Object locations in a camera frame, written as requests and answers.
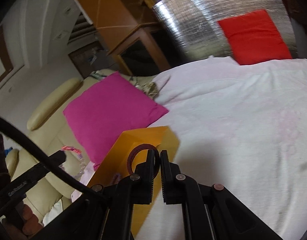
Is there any person's left hand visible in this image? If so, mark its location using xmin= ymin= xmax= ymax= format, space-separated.
xmin=1 ymin=202 xmax=44 ymax=240

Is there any silver foil mat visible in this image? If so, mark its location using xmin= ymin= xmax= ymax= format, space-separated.
xmin=152 ymin=0 xmax=297 ymax=62

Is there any brown woven box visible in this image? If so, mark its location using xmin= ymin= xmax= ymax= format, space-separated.
xmin=69 ymin=42 xmax=111 ymax=79

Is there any cream leather sofa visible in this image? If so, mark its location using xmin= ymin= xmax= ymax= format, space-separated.
xmin=4 ymin=69 xmax=159 ymax=227

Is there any dark red bangle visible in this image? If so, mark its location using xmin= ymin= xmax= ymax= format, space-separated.
xmin=127 ymin=144 xmax=161 ymax=179

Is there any orange box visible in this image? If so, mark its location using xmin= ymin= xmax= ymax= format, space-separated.
xmin=87 ymin=126 xmax=180 ymax=238

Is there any white cloth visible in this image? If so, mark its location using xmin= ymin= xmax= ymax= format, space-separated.
xmin=42 ymin=199 xmax=64 ymax=227

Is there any large red cushion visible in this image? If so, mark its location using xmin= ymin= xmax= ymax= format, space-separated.
xmin=217 ymin=9 xmax=293 ymax=66

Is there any magenta cushion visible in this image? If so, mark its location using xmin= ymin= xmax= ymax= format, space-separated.
xmin=63 ymin=71 xmax=169 ymax=170

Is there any light pink cloth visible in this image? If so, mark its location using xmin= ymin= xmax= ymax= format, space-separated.
xmin=71 ymin=161 xmax=96 ymax=203

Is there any pale pink embossed blanket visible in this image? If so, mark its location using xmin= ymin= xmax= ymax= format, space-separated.
xmin=134 ymin=56 xmax=307 ymax=240

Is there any black cable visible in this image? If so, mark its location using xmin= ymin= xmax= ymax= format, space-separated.
xmin=0 ymin=115 xmax=106 ymax=200

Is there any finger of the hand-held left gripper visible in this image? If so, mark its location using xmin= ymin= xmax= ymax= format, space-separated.
xmin=45 ymin=150 xmax=67 ymax=167

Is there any wooden cabinet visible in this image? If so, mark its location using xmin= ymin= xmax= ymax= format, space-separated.
xmin=62 ymin=0 xmax=184 ymax=75

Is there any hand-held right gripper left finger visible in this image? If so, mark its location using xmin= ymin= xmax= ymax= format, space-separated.
xmin=31 ymin=149 xmax=160 ymax=240

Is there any patterned cloth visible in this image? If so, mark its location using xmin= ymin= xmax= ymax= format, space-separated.
xmin=90 ymin=70 xmax=160 ymax=103

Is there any clear bead bracelet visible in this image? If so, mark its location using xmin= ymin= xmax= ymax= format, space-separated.
xmin=59 ymin=145 xmax=88 ymax=180

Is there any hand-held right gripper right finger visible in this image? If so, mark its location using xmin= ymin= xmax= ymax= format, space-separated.
xmin=160 ymin=150 xmax=284 ymax=240

